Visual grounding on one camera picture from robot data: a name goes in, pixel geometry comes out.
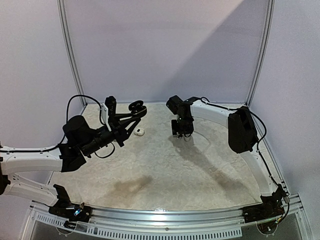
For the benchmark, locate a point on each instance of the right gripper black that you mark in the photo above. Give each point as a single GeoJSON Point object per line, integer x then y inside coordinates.
{"type": "Point", "coordinates": [180, 130]}

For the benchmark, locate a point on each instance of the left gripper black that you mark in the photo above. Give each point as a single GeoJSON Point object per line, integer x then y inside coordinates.
{"type": "Point", "coordinates": [119, 131]}

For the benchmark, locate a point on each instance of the white earbud charging case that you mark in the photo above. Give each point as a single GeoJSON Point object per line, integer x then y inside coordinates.
{"type": "Point", "coordinates": [139, 131]}

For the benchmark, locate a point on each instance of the black earbud charging case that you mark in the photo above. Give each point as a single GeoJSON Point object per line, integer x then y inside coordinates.
{"type": "Point", "coordinates": [137, 109]}

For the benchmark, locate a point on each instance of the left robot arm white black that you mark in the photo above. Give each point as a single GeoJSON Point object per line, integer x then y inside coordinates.
{"type": "Point", "coordinates": [82, 141]}

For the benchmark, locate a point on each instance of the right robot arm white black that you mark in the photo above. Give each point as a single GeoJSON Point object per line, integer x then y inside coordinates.
{"type": "Point", "coordinates": [242, 138]}

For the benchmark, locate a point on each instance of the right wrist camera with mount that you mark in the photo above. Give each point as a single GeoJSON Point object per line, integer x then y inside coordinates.
{"type": "Point", "coordinates": [176, 105]}

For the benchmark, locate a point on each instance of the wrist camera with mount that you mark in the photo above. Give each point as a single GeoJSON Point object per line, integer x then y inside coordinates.
{"type": "Point", "coordinates": [176, 105]}
{"type": "Point", "coordinates": [108, 110]}

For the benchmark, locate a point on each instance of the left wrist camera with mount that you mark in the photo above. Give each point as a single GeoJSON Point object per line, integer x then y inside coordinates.
{"type": "Point", "coordinates": [108, 110]}

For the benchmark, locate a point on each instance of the aluminium front rail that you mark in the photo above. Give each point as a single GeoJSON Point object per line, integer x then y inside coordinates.
{"type": "Point", "coordinates": [125, 224]}

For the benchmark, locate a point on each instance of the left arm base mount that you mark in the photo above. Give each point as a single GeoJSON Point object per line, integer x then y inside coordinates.
{"type": "Point", "coordinates": [66, 209]}

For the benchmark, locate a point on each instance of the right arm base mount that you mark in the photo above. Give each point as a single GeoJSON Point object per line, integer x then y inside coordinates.
{"type": "Point", "coordinates": [270, 213]}

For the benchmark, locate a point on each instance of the left aluminium frame post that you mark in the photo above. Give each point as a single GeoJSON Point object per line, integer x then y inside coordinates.
{"type": "Point", "coordinates": [69, 47]}

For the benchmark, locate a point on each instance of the aluminium frame post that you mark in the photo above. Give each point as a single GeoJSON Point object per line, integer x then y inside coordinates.
{"type": "Point", "coordinates": [262, 51]}
{"type": "Point", "coordinates": [69, 47]}

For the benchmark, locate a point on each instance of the right aluminium frame post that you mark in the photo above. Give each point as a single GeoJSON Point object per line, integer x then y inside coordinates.
{"type": "Point", "coordinates": [262, 51]}

